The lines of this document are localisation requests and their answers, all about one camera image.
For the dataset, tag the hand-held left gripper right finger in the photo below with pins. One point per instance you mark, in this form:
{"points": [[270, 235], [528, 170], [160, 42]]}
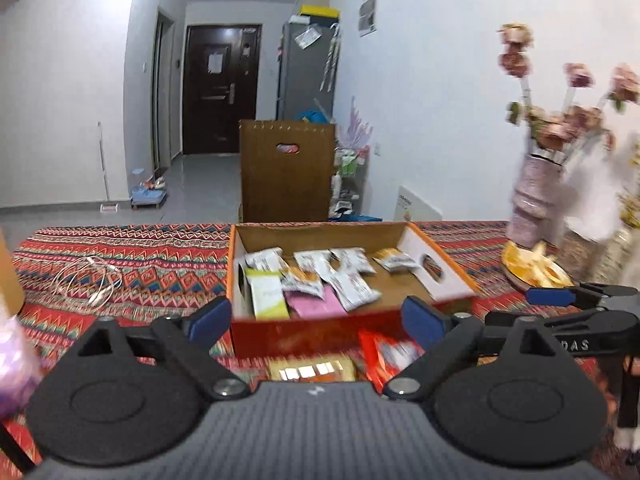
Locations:
{"points": [[422, 320]]}

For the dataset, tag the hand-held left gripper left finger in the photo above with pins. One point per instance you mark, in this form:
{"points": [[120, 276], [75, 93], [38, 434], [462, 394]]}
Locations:
{"points": [[210, 317]]}

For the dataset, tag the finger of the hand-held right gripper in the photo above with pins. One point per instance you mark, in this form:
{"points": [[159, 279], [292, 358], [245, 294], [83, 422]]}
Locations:
{"points": [[550, 296], [575, 321]]}

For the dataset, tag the red snack packet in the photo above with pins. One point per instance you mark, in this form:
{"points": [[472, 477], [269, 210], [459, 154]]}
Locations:
{"points": [[380, 355]]}

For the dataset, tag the pile of snack packets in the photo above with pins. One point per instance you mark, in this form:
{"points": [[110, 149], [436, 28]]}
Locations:
{"points": [[350, 290]]}

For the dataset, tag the red cardboard box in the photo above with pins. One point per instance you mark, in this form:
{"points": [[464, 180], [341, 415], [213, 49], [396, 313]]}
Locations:
{"points": [[300, 335]]}

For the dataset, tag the yellow snack packet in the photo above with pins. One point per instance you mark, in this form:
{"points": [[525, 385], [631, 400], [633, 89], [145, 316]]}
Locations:
{"points": [[340, 367]]}

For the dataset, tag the orange peels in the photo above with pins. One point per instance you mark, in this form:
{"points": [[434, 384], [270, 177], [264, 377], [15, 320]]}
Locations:
{"points": [[540, 267]]}

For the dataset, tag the plate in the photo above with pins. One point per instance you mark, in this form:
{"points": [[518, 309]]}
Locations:
{"points": [[520, 282]]}

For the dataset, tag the textured glass jar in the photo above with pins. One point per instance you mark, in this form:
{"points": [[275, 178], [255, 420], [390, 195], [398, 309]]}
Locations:
{"points": [[580, 257]]}

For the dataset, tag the red patterned tablecloth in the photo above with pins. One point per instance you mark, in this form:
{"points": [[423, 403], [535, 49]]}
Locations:
{"points": [[150, 275]]}

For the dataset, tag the white floral vase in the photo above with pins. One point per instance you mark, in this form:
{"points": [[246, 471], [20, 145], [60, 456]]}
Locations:
{"points": [[622, 255]]}

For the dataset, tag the pink ceramic vase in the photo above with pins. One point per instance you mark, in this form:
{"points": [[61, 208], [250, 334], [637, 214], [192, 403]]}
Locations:
{"points": [[532, 200]]}

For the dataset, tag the white flat panel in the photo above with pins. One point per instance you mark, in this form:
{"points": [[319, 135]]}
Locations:
{"points": [[417, 207]]}

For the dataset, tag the yellow flower branches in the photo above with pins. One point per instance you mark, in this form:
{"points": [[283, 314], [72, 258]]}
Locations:
{"points": [[632, 210]]}

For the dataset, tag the blue low stool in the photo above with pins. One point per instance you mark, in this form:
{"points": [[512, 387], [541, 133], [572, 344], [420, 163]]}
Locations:
{"points": [[150, 199]]}

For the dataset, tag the brown cardboard box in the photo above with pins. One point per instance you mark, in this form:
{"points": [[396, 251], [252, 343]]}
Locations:
{"points": [[265, 185]]}

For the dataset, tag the white pole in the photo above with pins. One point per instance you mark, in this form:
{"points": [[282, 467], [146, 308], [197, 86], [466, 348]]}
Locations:
{"points": [[102, 160]]}

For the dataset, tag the purple tissue pack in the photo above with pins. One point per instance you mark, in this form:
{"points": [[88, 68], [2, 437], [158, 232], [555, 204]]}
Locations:
{"points": [[15, 370]]}

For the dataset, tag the purple decorative grass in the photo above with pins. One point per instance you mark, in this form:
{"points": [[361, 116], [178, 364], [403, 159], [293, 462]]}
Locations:
{"points": [[357, 127]]}

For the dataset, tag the dark entrance door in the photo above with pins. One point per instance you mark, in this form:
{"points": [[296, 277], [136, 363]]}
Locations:
{"points": [[200, 110]]}

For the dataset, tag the grey side door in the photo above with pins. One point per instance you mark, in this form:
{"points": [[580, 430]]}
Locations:
{"points": [[164, 100]]}

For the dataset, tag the blue plastic thing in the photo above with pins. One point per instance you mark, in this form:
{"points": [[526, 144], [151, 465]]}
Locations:
{"points": [[316, 116]]}

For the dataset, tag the dried pink roses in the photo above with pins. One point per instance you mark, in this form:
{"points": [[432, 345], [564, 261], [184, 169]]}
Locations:
{"points": [[515, 62]]}

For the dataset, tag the grey refrigerator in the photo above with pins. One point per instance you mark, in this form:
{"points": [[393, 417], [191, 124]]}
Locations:
{"points": [[300, 85]]}

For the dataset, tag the white folded umbrella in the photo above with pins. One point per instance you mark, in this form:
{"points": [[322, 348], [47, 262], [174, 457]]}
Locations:
{"points": [[330, 65]]}

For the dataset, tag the clear plastic bag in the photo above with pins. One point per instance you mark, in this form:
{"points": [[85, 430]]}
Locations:
{"points": [[307, 37]]}

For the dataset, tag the yellow and black box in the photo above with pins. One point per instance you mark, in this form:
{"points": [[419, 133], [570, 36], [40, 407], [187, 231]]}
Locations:
{"points": [[320, 10]]}

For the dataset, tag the wall panel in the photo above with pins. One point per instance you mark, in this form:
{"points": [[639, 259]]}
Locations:
{"points": [[367, 17]]}

